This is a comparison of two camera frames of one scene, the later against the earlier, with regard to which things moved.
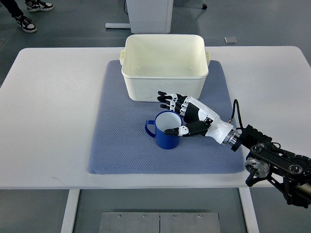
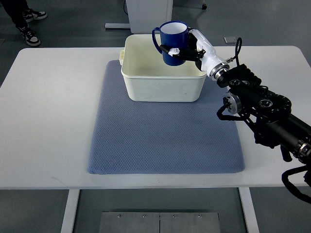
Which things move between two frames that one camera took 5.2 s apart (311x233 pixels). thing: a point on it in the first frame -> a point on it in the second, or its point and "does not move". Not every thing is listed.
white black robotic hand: [202, 121] -> [200, 51]
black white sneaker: [38, 5] -> [30, 14]
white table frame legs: [73, 198] does not move
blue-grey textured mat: [119, 144] does not move
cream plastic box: [174, 64] does not move
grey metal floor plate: [159, 222] does not move
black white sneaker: [26, 24] -> [30, 36]
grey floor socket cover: [230, 40] does not move
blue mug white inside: [164, 121] -> [173, 34]
